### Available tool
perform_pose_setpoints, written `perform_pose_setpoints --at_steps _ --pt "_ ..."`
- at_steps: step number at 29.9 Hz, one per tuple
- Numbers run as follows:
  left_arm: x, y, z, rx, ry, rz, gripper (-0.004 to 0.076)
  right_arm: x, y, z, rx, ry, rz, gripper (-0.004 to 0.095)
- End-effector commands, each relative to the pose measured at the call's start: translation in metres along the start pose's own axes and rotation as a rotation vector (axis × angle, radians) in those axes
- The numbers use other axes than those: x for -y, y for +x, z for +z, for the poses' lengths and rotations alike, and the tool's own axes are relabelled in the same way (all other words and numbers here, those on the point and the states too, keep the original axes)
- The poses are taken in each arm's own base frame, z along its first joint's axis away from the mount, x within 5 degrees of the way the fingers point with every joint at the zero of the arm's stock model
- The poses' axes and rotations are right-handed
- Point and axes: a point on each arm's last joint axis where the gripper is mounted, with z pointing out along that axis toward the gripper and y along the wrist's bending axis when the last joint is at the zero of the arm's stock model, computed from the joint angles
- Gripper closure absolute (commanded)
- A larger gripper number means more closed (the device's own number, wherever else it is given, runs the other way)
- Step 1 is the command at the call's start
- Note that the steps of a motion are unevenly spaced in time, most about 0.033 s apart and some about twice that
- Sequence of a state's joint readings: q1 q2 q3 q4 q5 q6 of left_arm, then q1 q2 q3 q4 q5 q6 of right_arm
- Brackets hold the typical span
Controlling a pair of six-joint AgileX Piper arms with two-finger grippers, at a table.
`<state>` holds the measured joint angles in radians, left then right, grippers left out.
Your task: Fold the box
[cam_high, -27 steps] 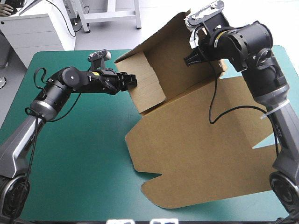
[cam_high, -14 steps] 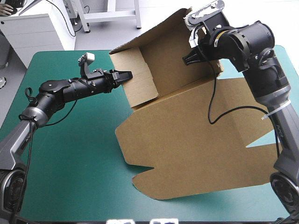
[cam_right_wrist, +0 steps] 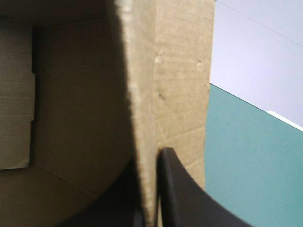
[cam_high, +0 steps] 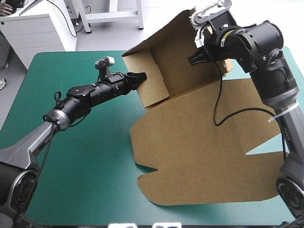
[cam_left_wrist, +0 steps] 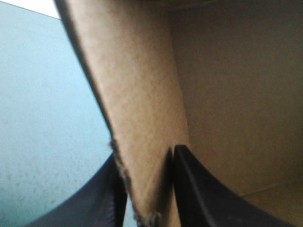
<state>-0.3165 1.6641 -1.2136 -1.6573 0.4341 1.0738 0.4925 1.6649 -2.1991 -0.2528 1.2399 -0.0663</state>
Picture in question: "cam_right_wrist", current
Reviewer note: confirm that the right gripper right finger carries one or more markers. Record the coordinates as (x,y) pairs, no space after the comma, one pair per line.
(187,201)

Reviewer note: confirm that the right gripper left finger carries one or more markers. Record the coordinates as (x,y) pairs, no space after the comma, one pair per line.
(123,203)

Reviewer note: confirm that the brown cardboard box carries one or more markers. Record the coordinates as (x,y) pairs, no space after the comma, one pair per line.
(78,99)

